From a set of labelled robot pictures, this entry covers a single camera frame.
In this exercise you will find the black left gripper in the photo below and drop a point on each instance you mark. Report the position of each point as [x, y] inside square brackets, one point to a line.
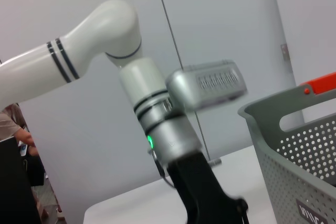
[199, 190]

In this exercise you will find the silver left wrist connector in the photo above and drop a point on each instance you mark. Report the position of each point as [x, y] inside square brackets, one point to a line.
[215, 162]

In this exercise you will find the black computer monitor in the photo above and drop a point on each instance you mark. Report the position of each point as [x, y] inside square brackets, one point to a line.
[15, 182]

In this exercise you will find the seated person beige shirt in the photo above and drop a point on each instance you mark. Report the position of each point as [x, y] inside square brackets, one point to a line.
[10, 124]

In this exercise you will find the grey perforated storage bin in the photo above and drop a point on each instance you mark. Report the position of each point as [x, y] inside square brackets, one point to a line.
[288, 182]

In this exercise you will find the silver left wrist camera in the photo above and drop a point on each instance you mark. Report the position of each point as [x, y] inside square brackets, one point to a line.
[210, 85]

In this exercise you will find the metal door hinge plate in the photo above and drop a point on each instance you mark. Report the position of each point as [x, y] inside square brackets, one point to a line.
[284, 51]

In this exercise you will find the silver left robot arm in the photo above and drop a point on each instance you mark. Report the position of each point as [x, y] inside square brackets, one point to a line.
[105, 32]

